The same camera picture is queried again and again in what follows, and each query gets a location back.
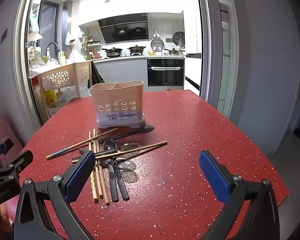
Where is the white wall cabinet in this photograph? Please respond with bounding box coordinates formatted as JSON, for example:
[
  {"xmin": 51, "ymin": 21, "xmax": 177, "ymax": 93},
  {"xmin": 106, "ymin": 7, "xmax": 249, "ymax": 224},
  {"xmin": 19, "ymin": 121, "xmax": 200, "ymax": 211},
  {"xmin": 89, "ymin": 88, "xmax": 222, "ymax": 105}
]
[{"xmin": 79, "ymin": 0, "xmax": 184, "ymax": 27}]

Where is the blue patterned wooden chopstick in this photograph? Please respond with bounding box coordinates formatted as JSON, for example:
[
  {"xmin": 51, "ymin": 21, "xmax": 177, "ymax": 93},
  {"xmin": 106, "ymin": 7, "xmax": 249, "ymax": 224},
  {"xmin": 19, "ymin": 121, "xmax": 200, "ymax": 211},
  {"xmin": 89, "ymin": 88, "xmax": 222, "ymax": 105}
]
[{"xmin": 46, "ymin": 127, "xmax": 119, "ymax": 160}]

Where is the white spice rack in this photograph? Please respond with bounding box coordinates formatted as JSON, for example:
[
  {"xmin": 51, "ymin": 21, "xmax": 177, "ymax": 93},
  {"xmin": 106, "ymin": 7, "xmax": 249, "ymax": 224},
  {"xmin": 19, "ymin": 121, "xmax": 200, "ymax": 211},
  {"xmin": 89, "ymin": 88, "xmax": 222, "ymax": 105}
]
[{"xmin": 81, "ymin": 36, "xmax": 102, "ymax": 59}]

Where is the round metal steamer rack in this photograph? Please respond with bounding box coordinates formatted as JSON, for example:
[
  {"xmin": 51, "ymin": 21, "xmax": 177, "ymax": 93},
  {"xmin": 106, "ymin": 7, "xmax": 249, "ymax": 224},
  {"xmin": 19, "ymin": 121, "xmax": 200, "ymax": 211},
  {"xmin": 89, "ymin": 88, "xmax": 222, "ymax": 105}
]
[{"xmin": 151, "ymin": 38, "xmax": 165, "ymax": 53}]

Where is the yellow oil bottle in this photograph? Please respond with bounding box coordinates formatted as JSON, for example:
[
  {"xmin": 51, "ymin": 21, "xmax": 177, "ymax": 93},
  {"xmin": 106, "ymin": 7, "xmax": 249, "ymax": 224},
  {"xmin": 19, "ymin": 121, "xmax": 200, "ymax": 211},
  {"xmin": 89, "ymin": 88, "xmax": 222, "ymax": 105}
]
[{"xmin": 44, "ymin": 89, "xmax": 58, "ymax": 108}]

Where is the beige plastic utensil holder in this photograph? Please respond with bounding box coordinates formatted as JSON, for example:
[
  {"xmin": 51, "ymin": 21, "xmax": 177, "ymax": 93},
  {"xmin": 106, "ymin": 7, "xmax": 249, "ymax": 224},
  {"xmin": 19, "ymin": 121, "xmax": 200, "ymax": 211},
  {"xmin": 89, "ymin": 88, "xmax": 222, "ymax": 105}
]
[{"xmin": 90, "ymin": 80, "xmax": 147, "ymax": 130}]

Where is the black built-in oven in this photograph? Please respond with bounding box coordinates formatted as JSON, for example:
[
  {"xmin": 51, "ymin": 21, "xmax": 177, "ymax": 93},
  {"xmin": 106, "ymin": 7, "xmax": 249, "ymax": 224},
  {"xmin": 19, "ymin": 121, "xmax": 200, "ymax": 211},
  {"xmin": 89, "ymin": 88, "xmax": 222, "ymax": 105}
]
[{"xmin": 147, "ymin": 58, "xmax": 185, "ymax": 87}]

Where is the round dark hanging trivet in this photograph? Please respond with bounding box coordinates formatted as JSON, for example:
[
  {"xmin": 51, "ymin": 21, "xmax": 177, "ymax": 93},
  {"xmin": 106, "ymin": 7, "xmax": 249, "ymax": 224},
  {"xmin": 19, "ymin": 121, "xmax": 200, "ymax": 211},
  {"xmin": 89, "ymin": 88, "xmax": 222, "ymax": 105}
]
[{"xmin": 172, "ymin": 31, "xmax": 186, "ymax": 47}]

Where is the white refrigerator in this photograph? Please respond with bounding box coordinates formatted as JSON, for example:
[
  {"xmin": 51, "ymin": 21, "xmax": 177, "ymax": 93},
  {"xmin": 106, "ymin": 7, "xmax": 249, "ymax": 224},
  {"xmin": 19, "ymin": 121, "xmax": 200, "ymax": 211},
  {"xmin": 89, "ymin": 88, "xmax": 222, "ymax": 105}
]
[{"xmin": 182, "ymin": 0, "xmax": 203, "ymax": 97}]

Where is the steel cooking pot with lid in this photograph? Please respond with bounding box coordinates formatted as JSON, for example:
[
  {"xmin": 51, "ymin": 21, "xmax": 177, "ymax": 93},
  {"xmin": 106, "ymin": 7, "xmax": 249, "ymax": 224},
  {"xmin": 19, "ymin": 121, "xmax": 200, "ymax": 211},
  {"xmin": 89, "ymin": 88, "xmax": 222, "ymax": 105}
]
[{"xmin": 127, "ymin": 45, "xmax": 147, "ymax": 55}]

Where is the black kitchen faucet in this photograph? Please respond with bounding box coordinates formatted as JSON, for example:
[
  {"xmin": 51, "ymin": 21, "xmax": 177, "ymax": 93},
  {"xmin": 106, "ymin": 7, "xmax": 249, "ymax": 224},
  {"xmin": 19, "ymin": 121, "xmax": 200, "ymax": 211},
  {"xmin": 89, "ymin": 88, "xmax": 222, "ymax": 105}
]
[{"xmin": 45, "ymin": 42, "xmax": 60, "ymax": 58}]

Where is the clear plastic bag bundle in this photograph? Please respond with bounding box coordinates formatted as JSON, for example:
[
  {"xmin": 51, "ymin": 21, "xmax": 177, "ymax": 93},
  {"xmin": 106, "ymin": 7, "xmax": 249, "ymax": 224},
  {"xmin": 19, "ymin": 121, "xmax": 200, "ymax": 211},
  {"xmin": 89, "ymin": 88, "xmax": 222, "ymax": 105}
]
[{"xmin": 62, "ymin": 85, "xmax": 92, "ymax": 100}]

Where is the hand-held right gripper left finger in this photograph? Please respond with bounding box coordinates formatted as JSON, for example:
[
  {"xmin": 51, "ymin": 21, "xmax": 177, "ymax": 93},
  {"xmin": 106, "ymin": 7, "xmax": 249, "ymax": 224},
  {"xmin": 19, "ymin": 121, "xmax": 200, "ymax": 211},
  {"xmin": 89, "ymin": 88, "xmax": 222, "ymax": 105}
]
[{"xmin": 14, "ymin": 151, "xmax": 97, "ymax": 240}]

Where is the crumpled clear plastic bag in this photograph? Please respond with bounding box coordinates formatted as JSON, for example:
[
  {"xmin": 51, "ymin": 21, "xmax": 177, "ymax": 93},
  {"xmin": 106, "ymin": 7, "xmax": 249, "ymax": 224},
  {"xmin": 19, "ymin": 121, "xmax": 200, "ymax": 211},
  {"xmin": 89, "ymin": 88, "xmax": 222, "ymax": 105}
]
[{"xmin": 27, "ymin": 57, "xmax": 60, "ymax": 78}]

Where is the beige plastic storage cart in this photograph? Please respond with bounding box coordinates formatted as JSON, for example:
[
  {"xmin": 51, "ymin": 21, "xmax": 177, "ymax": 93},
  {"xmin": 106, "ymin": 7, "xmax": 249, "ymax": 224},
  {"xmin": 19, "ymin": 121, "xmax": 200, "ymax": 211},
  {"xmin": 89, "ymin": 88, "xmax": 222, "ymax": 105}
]
[{"xmin": 37, "ymin": 61, "xmax": 93, "ymax": 118}]

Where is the pink plastic stool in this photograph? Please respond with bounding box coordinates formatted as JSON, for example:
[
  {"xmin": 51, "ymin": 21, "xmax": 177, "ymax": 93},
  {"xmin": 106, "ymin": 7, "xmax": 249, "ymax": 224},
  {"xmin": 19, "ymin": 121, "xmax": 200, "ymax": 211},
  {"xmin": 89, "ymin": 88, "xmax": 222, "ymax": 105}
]
[{"xmin": 0, "ymin": 116, "xmax": 24, "ymax": 155}]

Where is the grey kitchen base cabinet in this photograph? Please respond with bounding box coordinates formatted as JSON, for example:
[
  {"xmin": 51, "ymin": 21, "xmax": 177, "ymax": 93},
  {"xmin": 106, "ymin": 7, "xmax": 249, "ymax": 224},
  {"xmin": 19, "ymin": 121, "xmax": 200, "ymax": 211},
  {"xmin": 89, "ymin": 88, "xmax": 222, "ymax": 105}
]
[{"xmin": 92, "ymin": 57, "xmax": 148, "ymax": 92}]

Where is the black wok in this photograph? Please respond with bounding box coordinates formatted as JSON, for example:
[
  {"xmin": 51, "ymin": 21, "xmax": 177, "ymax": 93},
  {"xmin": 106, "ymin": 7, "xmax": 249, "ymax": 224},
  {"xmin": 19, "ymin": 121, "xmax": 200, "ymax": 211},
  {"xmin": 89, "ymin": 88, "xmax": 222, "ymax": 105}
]
[{"xmin": 101, "ymin": 47, "xmax": 123, "ymax": 57}]

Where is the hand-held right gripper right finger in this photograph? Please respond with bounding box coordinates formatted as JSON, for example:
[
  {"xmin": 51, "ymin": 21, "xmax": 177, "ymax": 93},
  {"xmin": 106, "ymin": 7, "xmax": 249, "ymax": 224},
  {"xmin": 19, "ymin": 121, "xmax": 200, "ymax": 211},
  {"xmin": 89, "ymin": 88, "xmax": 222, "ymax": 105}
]
[{"xmin": 199, "ymin": 149, "xmax": 280, "ymax": 240}]

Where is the white hanging plastic bag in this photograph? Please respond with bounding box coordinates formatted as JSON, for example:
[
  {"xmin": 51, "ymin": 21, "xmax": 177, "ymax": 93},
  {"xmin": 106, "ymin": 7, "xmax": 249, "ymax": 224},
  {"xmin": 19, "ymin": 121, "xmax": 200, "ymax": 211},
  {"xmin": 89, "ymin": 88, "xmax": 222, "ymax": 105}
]
[{"xmin": 65, "ymin": 31, "xmax": 75, "ymax": 46}]

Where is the small steel saucepan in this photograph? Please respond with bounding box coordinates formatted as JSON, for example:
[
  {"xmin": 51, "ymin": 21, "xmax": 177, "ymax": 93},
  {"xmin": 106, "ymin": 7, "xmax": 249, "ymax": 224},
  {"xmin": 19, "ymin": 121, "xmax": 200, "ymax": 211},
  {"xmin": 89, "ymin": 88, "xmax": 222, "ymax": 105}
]
[{"xmin": 164, "ymin": 48, "xmax": 185, "ymax": 56}]

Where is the black range hood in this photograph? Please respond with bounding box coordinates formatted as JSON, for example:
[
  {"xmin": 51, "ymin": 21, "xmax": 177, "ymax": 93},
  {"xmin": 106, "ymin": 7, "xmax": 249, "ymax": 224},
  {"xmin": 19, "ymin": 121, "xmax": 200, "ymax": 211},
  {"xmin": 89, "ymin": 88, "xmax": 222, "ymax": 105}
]
[{"xmin": 98, "ymin": 17, "xmax": 150, "ymax": 44}]

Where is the black hanging jacket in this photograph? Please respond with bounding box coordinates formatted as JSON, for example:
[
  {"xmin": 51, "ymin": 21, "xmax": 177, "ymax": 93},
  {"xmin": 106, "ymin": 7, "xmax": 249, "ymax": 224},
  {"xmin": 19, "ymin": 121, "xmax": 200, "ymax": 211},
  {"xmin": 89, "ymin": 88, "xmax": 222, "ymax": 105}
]
[{"xmin": 88, "ymin": 60, "xmax": 105, "ymax": 88}]

